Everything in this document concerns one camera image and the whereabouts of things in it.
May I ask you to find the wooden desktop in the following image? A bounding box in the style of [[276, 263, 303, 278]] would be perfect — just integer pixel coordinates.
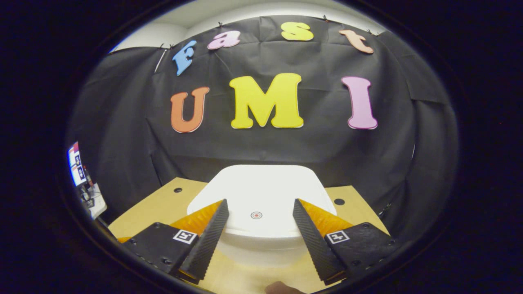
[[107, 177, 389, 294]]

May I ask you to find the black backdrop cloth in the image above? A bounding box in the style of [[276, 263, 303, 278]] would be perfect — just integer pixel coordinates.
[[65, 16, 460, 241]]

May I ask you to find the white side table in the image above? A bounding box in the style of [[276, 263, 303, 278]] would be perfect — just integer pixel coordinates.
[[82, 183, 107, 219]]

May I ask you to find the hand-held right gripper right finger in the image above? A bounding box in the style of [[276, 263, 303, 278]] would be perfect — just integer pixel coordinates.
[[292, 198, 398, 286]]

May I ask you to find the row of black cloth clips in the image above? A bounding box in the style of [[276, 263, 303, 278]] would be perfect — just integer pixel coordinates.
[[157, 14, 378, 49]]

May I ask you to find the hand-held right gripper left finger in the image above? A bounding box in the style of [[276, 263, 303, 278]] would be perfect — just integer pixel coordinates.
[[122, 199, 230, 285]]

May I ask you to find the white desktop garbage bin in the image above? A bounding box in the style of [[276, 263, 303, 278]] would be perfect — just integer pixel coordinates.
[[187, 165, 337, 268]]

